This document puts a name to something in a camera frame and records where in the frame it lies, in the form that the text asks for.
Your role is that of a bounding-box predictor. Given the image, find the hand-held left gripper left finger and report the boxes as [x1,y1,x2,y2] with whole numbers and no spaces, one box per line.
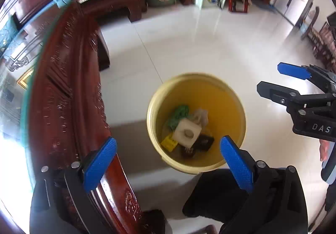
[29,136,118,234]

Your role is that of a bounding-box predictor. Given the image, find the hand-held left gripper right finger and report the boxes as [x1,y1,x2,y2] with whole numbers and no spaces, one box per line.
[219,135,309,234]

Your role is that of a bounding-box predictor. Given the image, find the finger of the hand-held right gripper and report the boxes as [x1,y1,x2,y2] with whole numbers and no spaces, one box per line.
[257,80,336,109]
[277,62,332,88]

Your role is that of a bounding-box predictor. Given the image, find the dark wrapper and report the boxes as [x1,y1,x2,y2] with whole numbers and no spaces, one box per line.
[196,134,215,151]

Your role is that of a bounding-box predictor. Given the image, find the yellow plastic bin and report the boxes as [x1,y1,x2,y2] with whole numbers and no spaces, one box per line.
[146,73,247,175]

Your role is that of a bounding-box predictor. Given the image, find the white paper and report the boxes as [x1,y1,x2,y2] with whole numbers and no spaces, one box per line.
[194,109,210,127]

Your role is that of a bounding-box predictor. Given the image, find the white foam block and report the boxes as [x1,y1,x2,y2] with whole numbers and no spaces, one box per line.
[175,118,202,146]

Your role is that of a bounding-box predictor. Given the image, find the yellow milk carton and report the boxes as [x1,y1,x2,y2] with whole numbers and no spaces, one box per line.
[161,133,177,153]

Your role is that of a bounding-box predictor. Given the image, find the green paper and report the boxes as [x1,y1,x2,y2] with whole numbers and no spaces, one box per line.
[167,105,190,131]

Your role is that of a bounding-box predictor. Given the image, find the person's right hand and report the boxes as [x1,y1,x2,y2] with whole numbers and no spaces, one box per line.
[320,142,329,161]

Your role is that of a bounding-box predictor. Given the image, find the wooden chair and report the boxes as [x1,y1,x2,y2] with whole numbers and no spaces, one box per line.
[301,6,321,40]

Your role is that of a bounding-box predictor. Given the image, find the dark shoe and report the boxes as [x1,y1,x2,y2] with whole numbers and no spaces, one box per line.
[143,209,168,234]

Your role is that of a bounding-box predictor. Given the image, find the dark wooden coffee table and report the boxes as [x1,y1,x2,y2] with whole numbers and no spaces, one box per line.
[0,0,168,234]

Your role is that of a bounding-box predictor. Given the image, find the carved dark wooden sofa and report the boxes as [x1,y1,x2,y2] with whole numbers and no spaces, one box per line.
[0,0,142,40]

